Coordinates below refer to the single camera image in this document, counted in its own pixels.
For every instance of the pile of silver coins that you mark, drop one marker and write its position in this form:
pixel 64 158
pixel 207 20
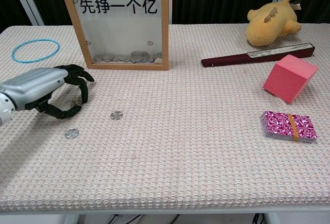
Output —
pixel 136 56

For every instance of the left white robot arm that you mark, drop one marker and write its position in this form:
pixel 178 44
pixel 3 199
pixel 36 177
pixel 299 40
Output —
pixel 5 110

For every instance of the beige woven tablecloth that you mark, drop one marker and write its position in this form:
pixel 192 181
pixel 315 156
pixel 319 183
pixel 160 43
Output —
pixel 165 157

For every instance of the dark red folding fan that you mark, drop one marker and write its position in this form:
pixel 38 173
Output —
pixel 227 60

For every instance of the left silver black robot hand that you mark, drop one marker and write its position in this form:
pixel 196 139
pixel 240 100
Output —
pixel 33 85

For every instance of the yellow rubber band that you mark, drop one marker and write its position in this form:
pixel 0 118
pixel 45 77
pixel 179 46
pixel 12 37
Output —
pixel 292 126

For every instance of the wooden frame coin bank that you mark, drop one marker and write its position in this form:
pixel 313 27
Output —
pixel 129 66

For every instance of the pink patterned card deck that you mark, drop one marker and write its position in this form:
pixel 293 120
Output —
pixel 278 123

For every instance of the pink foam cube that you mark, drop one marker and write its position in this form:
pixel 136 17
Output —
pixel 283 85

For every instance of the yellow plush toy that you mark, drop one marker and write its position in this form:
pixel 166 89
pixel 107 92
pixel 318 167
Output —
pixel 268 28

